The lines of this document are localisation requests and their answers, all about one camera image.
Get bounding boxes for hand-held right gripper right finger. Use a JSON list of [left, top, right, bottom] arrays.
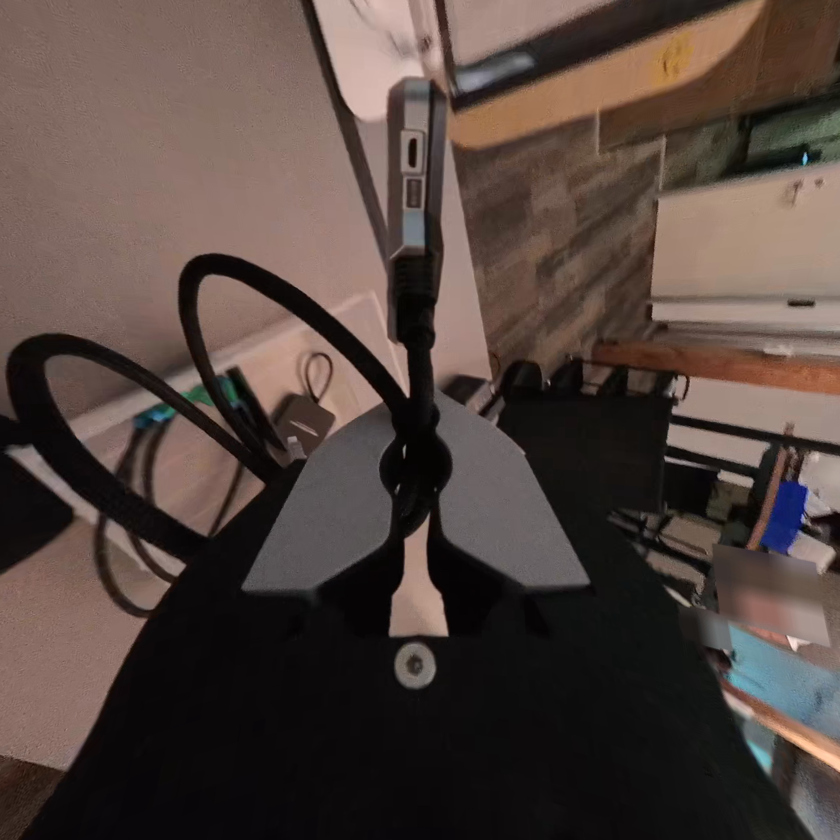
[[427, 390, 592, 596]]

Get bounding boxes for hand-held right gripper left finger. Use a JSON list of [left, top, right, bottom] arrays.
[[241, 402, 411, 596]]

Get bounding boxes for silver hdmi switch box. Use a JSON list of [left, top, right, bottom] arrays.
[[272, 394, 337, 455]]

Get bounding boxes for thin black switch cable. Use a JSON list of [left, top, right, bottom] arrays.
[[303, 353, 334, 403]]

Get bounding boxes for black braided hub cable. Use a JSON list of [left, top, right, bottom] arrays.
[[5, 252, 454, 565]]

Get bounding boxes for clear plastic bin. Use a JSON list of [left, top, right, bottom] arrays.
[[0, 292, 401, 585]]

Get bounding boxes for black hdmi cable green plugs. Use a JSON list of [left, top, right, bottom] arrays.
[[92, 384, 250, 618]]

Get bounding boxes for grey adapter hub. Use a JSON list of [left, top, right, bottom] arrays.
[[386, 76, 452, 343]]

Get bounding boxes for dark furniture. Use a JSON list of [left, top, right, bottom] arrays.
[[453, 357, 680, 532]]

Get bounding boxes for blue object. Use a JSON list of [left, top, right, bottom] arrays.
[[761, 482, 809, 553]]

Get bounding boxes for white door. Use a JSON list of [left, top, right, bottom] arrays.
[[650, 164, 840, 327]]

